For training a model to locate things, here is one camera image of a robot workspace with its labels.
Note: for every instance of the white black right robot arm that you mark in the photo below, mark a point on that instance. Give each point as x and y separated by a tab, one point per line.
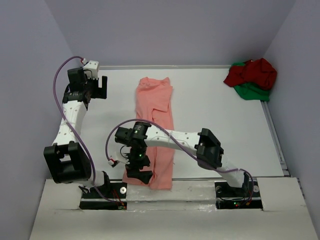
202	146

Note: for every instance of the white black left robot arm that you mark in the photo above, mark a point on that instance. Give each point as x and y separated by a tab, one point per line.
66	158

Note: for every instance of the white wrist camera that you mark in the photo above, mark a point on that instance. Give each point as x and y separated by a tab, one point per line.
116	158
91	68

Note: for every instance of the white foam strip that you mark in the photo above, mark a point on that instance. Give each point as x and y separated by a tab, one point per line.
185	195

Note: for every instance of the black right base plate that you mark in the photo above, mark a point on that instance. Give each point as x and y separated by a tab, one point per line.
228	198

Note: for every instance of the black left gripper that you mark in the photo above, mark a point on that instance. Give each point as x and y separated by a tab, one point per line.
99	92

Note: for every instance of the pink t shirt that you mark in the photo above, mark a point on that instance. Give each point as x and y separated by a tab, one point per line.
153	103

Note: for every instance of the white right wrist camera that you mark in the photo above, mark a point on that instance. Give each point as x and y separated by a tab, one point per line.
116	158

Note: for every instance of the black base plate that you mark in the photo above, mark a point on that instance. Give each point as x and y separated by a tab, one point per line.
228	198
113	199

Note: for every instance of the red t shirt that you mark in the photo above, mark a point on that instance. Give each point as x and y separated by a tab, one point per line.
259	72

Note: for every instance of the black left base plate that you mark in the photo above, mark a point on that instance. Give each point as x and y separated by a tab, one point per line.
113	199

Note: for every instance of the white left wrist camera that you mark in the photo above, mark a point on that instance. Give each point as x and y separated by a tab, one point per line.
91	68

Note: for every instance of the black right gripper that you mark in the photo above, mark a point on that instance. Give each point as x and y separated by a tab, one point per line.
133	171

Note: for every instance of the green t shirt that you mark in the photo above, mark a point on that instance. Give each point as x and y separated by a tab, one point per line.
250	91

